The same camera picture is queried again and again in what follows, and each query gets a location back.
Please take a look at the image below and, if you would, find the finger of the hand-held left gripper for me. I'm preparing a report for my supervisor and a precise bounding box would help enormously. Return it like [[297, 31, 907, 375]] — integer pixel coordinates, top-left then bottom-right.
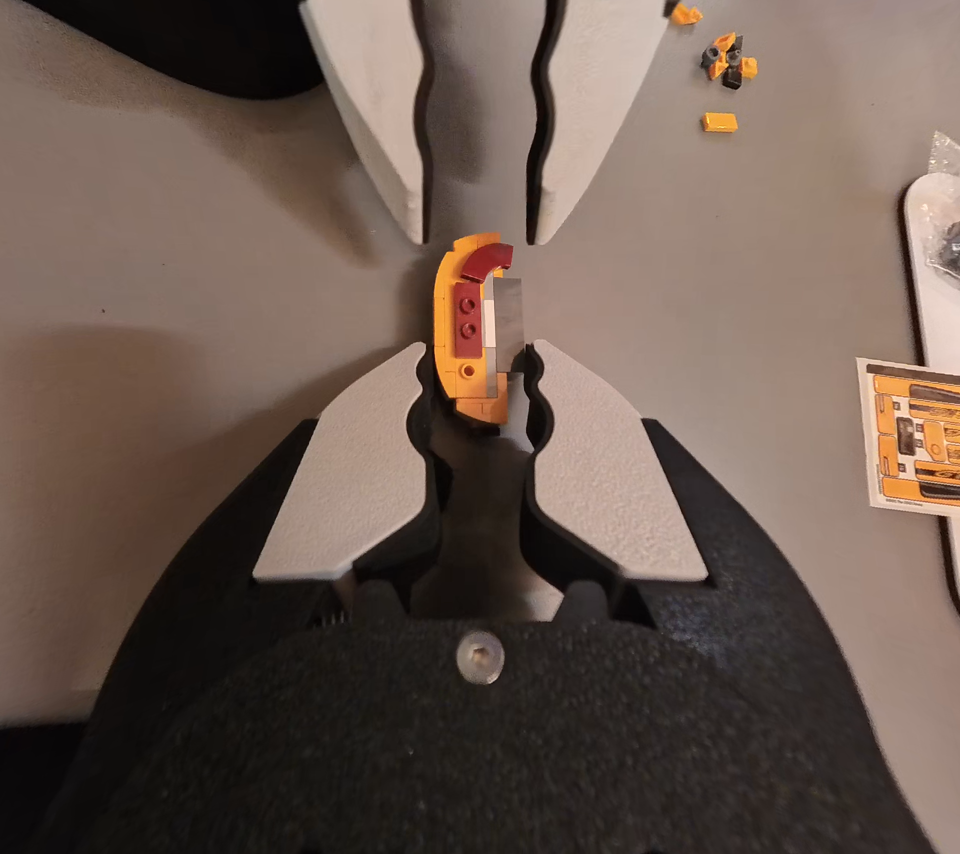
[[523, 0, 695, 248], [294, 0, 445, 246]]

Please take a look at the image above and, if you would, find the clear bag of black parts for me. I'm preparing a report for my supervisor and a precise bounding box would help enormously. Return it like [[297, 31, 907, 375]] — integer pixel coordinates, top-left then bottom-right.
[[924, 130, 960, 285]]

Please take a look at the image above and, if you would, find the orange sticker sheet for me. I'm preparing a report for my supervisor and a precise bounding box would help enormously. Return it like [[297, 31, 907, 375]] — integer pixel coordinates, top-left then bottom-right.
[[855, 357, 960, 518]]

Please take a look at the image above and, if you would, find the curved orange dark red lego assembly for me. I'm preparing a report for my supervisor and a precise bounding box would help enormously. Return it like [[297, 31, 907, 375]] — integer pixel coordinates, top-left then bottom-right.
[[433, 233, 525, 431]]

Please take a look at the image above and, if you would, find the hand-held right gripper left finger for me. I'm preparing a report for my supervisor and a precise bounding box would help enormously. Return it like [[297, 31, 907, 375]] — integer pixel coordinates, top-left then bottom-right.
[[252, 341, 445, 584]]

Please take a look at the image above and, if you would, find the person's right forearm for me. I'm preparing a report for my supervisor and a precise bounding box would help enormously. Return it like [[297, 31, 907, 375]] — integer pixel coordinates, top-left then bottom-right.
[[0, 719, 95, 854]]

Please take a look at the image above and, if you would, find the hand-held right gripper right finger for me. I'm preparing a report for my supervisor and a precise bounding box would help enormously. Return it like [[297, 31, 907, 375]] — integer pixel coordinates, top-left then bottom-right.
[[519, 338, 711, 584]]

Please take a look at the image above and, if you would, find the white rounded base plate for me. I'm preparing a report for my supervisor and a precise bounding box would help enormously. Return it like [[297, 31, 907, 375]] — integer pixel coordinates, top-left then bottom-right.
[[900, 173, 960, 617]]

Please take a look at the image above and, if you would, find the orange black lego piece cluster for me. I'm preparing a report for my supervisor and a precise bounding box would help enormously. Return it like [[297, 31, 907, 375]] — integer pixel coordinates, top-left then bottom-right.
[[700, 32, 759, 92]]

